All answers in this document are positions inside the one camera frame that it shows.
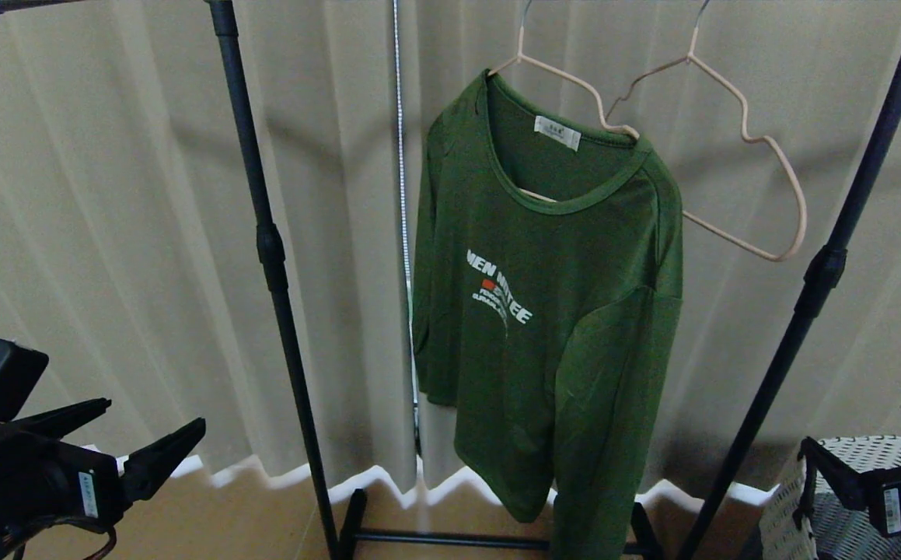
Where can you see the pink clothes hanger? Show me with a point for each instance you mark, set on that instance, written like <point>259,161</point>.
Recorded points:
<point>567,78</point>
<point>796,187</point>

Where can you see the beige curtain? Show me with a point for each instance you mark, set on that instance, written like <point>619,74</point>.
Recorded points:
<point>108,194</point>

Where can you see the white laundry basket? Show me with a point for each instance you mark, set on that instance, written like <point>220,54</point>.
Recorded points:
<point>846,537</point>

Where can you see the green printed T-shirt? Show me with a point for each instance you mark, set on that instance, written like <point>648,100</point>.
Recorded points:
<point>559,373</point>

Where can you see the black clothes rack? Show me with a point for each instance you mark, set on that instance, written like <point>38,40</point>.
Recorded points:
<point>271,249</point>

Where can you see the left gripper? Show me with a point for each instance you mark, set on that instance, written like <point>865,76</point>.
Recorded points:
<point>30,486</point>

